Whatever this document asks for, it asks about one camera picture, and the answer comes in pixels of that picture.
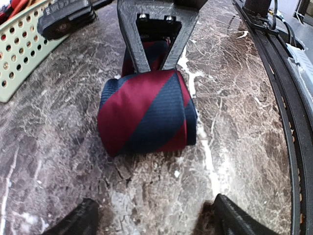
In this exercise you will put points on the red navy striped tie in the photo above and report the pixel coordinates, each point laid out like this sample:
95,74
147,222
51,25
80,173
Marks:
147,112

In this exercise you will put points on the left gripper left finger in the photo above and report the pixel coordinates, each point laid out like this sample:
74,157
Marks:
83,220

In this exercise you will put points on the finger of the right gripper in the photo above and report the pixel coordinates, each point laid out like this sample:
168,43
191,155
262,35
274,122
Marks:
157,19

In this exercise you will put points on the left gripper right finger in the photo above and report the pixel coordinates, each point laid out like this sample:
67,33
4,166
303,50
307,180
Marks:
230,219

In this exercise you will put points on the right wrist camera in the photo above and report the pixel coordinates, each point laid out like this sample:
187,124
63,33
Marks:
64,17

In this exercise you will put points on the green perforated plastic basket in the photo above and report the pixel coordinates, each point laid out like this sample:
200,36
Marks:
22,48

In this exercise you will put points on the black front rail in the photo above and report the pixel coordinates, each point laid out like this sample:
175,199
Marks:
296,121

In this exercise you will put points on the black red striped tie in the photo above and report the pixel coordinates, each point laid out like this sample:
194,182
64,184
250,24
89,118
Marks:
11,8

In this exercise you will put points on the white slotted cable duct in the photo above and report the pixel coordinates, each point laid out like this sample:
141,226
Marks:
301,59

